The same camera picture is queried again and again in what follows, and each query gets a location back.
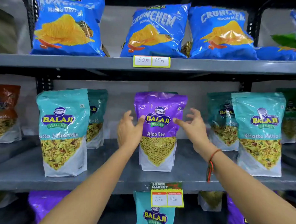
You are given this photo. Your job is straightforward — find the person's left hand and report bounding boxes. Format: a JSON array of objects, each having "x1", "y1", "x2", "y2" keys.
[{"x1": 116, "y1": 110, "x2": 146, "y2": 155}]

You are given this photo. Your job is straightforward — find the person's right hand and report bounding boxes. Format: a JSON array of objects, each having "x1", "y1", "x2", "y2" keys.
[{"x1": 171, "y1": 107, "x2": 214, "y2": 157}]

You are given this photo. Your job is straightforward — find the grey metal shelf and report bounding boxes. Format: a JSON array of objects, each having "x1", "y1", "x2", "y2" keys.
[{"x1": 0, "y1": 0, "x2": 296, "y2": 224}]

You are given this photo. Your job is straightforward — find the blue bags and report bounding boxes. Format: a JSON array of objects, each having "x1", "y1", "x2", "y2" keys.
[{"x1": 254, "y1": 31, "x2": 296, "y2": 62}]

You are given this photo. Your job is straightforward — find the orange snack packet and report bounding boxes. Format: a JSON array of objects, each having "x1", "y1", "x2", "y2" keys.
[{"x1": 0, "y1": 84, "x2": 25, "y2": 145}]

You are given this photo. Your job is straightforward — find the person's left forearm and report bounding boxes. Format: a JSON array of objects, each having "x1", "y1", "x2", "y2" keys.
[{"x1": 37, "y1": 139, "x2": 141, "y2": 224}]

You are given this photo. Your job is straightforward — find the person's right forearm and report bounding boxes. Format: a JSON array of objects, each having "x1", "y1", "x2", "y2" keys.
[{"x1": 196, "y1": 143, "x2": 296, "y2": 224}]

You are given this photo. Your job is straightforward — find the green and red price label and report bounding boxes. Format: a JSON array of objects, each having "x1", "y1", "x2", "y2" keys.
[{"x1": 149, "y1": 180, "x2": 186, "y2": 209}]

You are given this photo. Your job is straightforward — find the yellow-edged price label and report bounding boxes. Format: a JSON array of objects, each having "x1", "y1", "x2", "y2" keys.
[{"x1": 133, "y1": 55, "x2": 171, "y2": 69}]

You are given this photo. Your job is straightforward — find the red thread bracelet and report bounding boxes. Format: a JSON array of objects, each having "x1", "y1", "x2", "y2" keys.
[{"x1": 205, "y1": 148, "x2": 222, "y2": 184}]

